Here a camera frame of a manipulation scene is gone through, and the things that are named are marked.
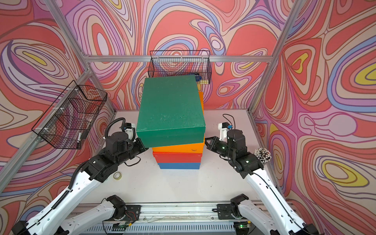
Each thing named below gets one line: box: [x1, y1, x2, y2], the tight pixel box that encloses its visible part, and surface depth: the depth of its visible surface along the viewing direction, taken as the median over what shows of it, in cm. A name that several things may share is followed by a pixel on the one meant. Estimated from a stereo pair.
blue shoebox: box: [157, 162, 201, 170], surface depth 84 cm
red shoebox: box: [152, 151, 203, 164], surface depth 72 cm
